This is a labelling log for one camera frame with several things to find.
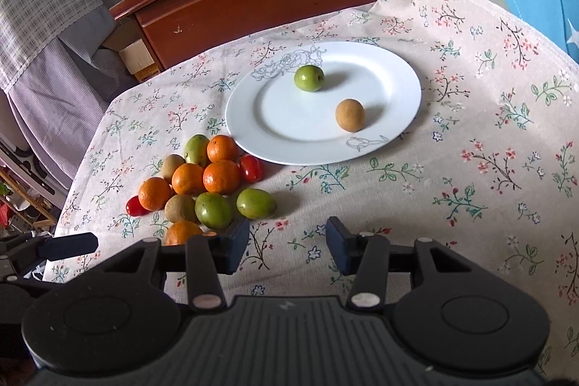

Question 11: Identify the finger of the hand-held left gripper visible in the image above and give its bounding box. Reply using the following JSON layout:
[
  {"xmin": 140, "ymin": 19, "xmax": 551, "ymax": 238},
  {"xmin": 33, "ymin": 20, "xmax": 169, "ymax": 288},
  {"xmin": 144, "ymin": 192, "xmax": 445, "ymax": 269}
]
[{"xmin": 36, "ymin": 232, "xmax": 99, "ymax": 261}]

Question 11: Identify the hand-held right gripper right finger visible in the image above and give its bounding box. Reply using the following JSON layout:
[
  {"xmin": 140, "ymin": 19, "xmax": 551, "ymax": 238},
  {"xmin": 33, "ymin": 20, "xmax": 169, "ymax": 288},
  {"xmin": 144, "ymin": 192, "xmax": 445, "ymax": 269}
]
[{"xmin": 326, "ymin": 216, "xmax": 478, "ymax": 310}]

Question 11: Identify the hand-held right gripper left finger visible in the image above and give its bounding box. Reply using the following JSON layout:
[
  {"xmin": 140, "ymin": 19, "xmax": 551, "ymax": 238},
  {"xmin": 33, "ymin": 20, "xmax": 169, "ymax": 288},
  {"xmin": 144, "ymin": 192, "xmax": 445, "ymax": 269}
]
[{"xmin": 97, "ymin": 220, "xmax": 250, "ymax": 311}]

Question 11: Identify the orange mandarin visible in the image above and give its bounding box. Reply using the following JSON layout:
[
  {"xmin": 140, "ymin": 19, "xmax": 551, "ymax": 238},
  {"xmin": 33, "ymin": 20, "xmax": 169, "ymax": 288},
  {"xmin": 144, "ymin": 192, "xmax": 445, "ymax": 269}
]
[
  {"xmin": 203, "ymin": 160, "xmax": 241, "ymax": 195},
  {"xmin": 138, "ymin": 177, "xmax": 173, "ymax": 211},
  {"xmin": 164, "ymin": 220, "xmax": 204, "ymax": 246},
  {"xmin": 207, "ymin": 135, "xmax": 240, "ymax": 163},
  {"xmin": 172, "ymin": 163, "xmax": 206, "ymax": 197}
]

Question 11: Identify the brown kiwifruit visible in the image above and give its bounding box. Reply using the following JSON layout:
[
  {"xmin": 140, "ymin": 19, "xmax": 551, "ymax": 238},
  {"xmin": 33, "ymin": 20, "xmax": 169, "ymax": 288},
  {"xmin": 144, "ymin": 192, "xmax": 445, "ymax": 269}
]
[
  {"xmin": 335, "ymin": 98, "xmax": 365, "ymax": 132},
  {"xmin": 160, "ymin": 154, "xmax": 186, "ymax": 183},
  {"xmin": 164, "ymin": 194, "xmax": 197, "ymax": 224}
]

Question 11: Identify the red cherry tomato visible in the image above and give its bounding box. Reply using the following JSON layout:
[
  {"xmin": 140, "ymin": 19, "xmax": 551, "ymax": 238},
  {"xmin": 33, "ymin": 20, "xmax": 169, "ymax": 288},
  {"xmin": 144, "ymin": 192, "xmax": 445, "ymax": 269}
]
[
  {"xmin": 238, "ymin": 154, "xmax": 265, "ymax": 183},
  {"xmin": 126, "ymin": 195, "xmax": 150, "ymax": 217}
]

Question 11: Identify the white round plate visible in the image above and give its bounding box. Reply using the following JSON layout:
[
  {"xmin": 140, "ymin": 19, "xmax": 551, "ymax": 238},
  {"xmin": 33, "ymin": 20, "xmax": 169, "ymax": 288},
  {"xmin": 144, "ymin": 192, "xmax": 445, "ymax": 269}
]
[{"xmin": 225, "ymin": 41, "xmax": 422, "ymax": 166}]

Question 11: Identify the wooden rack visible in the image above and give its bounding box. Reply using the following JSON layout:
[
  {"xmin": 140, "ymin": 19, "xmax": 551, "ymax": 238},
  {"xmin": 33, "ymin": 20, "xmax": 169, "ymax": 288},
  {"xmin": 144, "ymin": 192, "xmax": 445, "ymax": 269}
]
[{"xmin": 0, "ymin": 166, "xmax": 59, "ymax": 234}]

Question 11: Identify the black plastic object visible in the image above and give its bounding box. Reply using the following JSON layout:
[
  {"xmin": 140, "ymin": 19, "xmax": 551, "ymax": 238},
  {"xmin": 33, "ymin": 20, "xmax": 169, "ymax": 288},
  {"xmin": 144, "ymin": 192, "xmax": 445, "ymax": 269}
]
[{"xmin": 0, "ymin": 137, "xmax": 50, "ymax": 190}]

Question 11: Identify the green reddish jujube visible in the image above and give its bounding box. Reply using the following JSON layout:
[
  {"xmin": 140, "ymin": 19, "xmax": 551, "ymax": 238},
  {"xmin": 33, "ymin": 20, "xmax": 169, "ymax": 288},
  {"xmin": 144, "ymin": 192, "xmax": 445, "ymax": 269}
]
[{"xmin": 183, "ymin": 134, "xmax": 210, "ymax": 166}]

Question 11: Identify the lilac cloth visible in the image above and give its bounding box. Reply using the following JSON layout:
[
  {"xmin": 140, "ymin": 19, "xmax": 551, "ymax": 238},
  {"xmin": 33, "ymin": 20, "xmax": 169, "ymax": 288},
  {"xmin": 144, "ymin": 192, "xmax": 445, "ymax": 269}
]
[{"xmin": 7, "ymin": 4, "xmax": 136, "ymax": 188}]

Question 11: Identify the floral tablecloth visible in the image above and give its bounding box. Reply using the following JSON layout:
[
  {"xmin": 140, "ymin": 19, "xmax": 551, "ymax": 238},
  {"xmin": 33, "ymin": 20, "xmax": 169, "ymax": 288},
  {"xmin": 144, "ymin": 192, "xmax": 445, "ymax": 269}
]
[{"xmin": 43, "ymin": 0, "xmax": 579, "ymax": 371}]

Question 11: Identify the small cardboard box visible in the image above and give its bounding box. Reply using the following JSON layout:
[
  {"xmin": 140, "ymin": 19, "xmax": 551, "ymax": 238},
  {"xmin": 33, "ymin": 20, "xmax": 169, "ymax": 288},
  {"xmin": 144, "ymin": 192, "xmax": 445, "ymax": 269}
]
[{"xmin": 102, "ymin": 22, "xmax": 164, "ymax": 81}]

